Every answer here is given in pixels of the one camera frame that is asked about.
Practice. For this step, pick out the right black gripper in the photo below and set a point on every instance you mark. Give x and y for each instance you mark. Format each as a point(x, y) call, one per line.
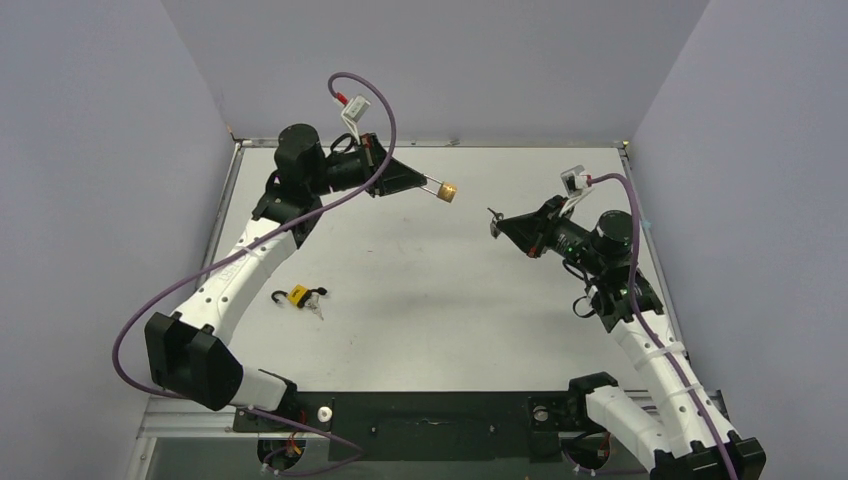
point(543, 226)

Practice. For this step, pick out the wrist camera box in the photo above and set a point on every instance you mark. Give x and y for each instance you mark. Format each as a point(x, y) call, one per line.
point(576, 181)
point(352, 109)

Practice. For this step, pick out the yellow padlock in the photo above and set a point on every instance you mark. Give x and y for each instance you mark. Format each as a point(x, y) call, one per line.
point(297, 296)

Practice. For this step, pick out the brass padlock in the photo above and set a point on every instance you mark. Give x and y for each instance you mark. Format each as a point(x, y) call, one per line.
point(444, 191)

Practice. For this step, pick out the brass padlock key bunch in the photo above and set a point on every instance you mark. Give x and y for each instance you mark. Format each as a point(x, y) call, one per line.
point(497, 217)

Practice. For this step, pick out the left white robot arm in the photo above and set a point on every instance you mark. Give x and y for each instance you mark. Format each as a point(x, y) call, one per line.
point(188, 349)

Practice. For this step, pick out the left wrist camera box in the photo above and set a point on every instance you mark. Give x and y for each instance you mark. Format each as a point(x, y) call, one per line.
point(352, 109)

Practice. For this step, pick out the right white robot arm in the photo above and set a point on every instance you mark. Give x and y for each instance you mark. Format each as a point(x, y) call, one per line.
point(687, 437)

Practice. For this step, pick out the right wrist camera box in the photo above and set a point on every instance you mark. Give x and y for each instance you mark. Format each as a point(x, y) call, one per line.
point(576, 181)

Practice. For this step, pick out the yellow padlock key bunch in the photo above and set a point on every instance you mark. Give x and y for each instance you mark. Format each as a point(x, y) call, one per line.
point(312, 304)

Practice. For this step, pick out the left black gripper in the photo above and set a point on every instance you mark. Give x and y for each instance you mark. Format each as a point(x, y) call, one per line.
point(394, 178)

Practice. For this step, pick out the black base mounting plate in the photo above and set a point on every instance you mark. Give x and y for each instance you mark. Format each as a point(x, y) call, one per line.
point(449, 426)

